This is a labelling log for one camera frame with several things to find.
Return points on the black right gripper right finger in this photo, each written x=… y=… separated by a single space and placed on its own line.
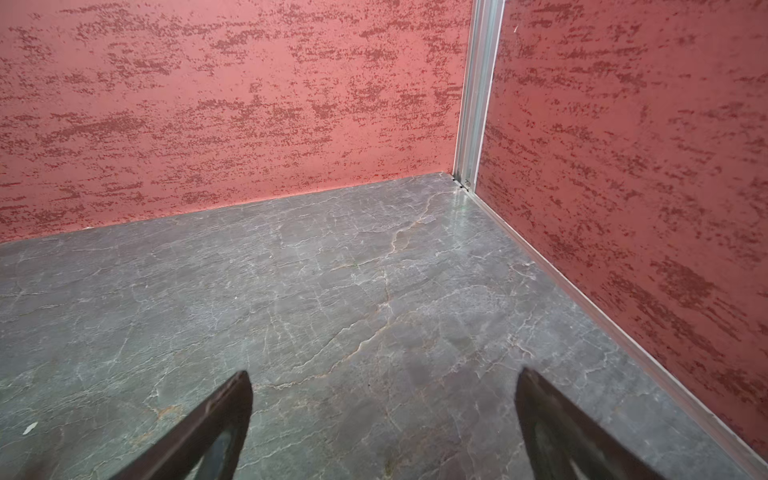
x=563 y=442

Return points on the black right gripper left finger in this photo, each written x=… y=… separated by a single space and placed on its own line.
x=207 y=443

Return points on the aluminium corner post right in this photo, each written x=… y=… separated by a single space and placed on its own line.
x=484 y=35

